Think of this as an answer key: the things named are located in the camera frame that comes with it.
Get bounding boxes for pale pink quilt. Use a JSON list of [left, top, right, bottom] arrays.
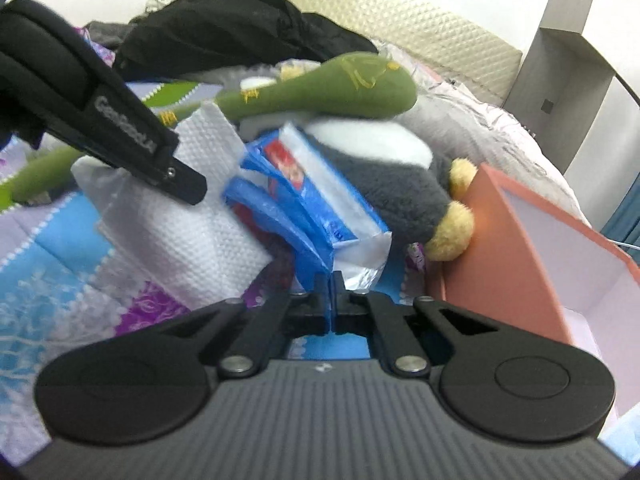
[[375, 40, 592, 227]]

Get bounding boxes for blue curtain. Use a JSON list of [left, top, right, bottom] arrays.
[[601, 184, 640, 262]]

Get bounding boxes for green plush stick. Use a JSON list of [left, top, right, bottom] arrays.
[[6, 51, 419, 204]]

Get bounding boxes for grey cloth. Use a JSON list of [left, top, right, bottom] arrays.
[[82, 19, 137, 47]]

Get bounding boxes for white paper towel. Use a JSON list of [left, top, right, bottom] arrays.
[[70, 101, 274, 312]]

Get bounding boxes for grey wall shelf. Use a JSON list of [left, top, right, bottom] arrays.
[[501, 0, 640, 177]]

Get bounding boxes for blue plastic snack packet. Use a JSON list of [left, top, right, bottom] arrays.
[[222, 122, 394, 297]]

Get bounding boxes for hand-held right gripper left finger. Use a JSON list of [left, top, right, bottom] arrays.
[[160, 271, 333, 379]]

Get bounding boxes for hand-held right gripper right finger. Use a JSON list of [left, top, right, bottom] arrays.
[[332, 270, 502, 378]]

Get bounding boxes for pink cardboard box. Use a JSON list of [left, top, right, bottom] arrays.
[[424, 162, 640, 427]]

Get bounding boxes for striped floral bed sheet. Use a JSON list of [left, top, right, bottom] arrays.
[[0, 25, 432, 467]]

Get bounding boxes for grey penguin plush toy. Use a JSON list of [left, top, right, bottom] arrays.
[[200, 57, 479, 262]]

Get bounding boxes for cream quilted headboard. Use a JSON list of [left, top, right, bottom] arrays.
[[245, 0, 524, 112]]

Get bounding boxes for black garment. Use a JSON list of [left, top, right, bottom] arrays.
[[112, 0, 379, 84]]

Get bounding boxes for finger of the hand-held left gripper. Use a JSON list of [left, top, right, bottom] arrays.
[[44, 81, 209, 207]]

